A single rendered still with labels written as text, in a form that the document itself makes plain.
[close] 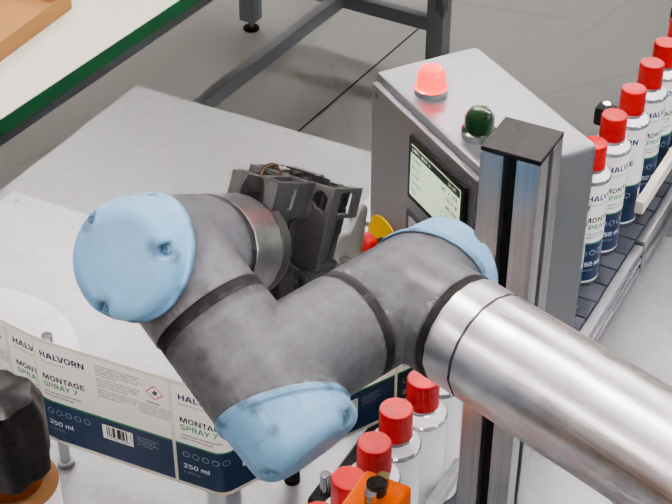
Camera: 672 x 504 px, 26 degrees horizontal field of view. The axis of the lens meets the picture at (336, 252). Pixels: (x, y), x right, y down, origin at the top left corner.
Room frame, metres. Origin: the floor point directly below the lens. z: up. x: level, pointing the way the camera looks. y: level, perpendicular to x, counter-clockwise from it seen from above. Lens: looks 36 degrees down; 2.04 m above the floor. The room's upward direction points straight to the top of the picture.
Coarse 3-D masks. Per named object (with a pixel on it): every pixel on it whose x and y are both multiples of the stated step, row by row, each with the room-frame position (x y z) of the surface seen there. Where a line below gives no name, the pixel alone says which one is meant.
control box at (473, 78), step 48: (384, 96) 0.98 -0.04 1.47; (480, 96) 0.97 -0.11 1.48; (528, 96) 0.97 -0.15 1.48; (384, 144) 0.98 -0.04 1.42; (432, 144) 0.91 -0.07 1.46; (576, 144) 0.90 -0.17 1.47; (384, 192) 0.98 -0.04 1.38; (576, 192) 0.89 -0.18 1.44; (576, 240) 0.89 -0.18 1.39; (576, 288) 0.90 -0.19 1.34
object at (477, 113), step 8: (472, 112) 0.91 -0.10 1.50; (480, 112) 0.91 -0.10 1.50; (488, 112) 0.91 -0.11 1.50; (464, 120) 0.91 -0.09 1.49; (472, 120) 0.90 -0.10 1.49; (480, 120) 0.90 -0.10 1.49; (488, 120) 0.90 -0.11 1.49; (464, 128) 0.91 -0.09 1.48; (472, 128) 0.90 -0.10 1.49; (480, 128) 0.90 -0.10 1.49; (488, 128) 0.90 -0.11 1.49; (464, 136) 0.90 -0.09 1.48; (472, 136) 0.90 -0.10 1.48; (480, 136) 0.90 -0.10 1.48; (488, 136) 0.90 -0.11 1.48; (480, 144) 0.90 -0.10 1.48
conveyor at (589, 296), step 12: (624, 240) 1.60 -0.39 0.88; (624, 252) 1.57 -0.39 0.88; (600, 264) 1.55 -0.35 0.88; (612, 264) 1.55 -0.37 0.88; (600, 276) 1.52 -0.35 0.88; (612, 276) 1.52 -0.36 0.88; (588, 288) 1.49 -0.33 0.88; (600, 288) 1.49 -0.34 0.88; (588, 300) 1.47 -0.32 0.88; (576, 312) 1.44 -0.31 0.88; (588, 312) 1.44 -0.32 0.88; (576, 324) 1.42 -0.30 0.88; (456, 492) 1.13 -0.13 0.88
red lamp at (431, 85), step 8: (424, 64) 0.98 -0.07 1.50; (432, 64) 0.98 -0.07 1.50; (424, 72) 0.97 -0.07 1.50; (432, 72) 0.97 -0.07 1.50; (440, 72) 0.97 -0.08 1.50; (424, 80) 0.96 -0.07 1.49; (432, 80) 0.96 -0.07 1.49; (440, 80) 0.96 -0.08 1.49; (416, 88) 0.97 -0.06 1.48; (424, 88) 0.96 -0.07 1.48; (432, 88) 0.96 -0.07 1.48; (440, 88) 0.96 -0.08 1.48; (416, 96) 0.97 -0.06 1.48; (424, 96) 0.96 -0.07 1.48; (432, 96) 0.96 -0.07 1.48; (440, 96) 0.96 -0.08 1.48
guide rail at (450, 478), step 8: (456, 464) 1.09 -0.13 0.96; (448, 472) 1.08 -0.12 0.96; (456, 472) 1.08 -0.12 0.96; (440, 480) 1.07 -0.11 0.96; (448, 480) 1.07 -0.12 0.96; (456, 480) 1.08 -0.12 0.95; (440, 488) 1.05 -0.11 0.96; (448, 488) 1.06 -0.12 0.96; (432, 496) 1.04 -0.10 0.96; (440, 496) 1.04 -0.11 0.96
